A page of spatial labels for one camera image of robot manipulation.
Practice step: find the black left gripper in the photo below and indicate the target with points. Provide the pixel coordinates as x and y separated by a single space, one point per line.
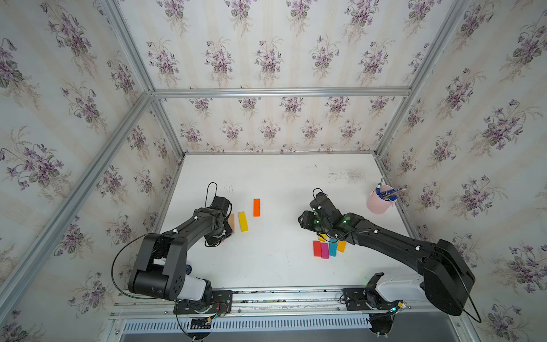
212 243

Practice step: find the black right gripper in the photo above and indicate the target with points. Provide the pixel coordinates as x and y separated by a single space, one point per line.
305 222

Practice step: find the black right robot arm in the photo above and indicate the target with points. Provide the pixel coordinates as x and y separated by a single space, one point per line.
447 279

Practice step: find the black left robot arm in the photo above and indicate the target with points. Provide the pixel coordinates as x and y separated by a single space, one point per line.
160 270

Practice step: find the natural wood block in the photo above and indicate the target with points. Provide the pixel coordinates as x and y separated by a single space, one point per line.
231 221

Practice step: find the yellow block left group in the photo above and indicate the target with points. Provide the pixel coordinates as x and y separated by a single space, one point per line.
243 222

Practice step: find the red block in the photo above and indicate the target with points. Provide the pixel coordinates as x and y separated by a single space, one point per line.
317 249

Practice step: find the teal block right group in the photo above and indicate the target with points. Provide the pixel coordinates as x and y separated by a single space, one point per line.
332 248

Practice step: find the magenta block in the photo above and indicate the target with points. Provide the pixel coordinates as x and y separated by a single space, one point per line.
324 250

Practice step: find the amber orange block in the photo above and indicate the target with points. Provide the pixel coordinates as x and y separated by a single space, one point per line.
341 246

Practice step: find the pink pen cup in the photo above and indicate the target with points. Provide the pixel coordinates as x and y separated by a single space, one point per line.
377 204

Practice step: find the white vent grille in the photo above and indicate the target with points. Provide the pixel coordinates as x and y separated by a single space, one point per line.
248 324

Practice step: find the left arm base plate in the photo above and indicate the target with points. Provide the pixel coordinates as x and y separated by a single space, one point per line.
213 302

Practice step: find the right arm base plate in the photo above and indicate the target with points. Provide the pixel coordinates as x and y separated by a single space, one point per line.
360 299

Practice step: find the aluminium front rail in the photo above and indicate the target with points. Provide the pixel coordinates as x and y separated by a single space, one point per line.
284 301

